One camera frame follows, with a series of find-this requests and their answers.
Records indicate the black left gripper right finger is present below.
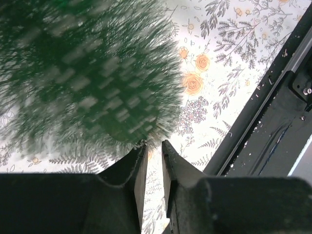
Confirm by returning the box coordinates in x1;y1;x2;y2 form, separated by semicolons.
161;140;312;234

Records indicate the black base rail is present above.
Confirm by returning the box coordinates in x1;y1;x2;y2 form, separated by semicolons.
204;8;312;176

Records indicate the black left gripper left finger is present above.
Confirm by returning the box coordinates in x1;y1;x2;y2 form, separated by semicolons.
0;145;148;234

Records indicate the floral patterned table mat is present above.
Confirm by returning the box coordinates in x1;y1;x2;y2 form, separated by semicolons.
0;0;311;234

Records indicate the small green christmas tree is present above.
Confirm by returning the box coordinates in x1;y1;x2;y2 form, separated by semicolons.
0;0;183;155

